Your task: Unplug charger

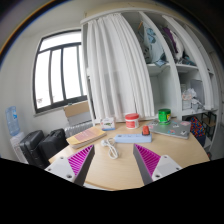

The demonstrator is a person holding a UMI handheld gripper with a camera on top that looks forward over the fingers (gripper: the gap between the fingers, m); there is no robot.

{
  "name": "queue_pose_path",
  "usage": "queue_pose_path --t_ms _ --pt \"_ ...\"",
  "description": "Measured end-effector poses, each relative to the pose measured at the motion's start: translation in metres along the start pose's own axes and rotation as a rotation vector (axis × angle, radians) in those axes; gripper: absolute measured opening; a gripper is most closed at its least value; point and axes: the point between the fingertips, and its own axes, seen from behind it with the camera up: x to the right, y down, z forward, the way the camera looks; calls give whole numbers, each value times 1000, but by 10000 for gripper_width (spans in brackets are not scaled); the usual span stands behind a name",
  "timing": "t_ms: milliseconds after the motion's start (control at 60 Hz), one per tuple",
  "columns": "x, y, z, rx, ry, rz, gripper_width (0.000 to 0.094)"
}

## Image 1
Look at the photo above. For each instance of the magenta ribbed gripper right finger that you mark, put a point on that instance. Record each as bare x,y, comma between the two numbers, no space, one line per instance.
153,167

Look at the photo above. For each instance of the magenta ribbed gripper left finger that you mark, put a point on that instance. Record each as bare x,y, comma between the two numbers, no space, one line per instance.
74,168

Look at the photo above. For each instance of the orange red charger plug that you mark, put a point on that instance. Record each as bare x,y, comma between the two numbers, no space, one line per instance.
145,130

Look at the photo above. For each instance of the black soft bag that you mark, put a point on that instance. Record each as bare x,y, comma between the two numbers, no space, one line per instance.
54,142

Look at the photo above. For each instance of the white oil radiator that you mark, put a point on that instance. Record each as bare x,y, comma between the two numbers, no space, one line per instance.
75,129

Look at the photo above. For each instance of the tan book stack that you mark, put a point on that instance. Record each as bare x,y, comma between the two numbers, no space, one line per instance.
85,137

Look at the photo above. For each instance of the light blue power strip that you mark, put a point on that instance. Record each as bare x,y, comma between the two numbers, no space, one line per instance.
132,138

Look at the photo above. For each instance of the grey laptop with stickers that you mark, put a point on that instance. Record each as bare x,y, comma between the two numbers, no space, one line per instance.
176,128

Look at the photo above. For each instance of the white jar red lid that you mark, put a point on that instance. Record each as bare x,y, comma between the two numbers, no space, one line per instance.
132,120

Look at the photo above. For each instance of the green jar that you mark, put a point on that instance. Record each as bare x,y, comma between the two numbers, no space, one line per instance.
164,116

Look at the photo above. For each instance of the small white blue box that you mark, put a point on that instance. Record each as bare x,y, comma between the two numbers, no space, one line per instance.
108,124

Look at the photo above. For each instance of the colourful bag under shelf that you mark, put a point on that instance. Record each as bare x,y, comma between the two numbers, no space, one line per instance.
198,130

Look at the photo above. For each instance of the cardboard box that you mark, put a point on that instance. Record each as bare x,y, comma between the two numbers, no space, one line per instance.
77,113

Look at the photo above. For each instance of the white crumpled bags on shelf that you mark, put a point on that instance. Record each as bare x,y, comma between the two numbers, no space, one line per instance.
190,100

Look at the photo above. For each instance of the black framed window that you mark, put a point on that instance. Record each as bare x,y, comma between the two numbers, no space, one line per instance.
58,77

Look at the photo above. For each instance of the white curtain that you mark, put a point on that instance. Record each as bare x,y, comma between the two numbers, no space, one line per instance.
119,78

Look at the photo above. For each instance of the white shelving unit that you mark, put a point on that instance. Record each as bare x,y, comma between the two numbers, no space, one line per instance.
173,61

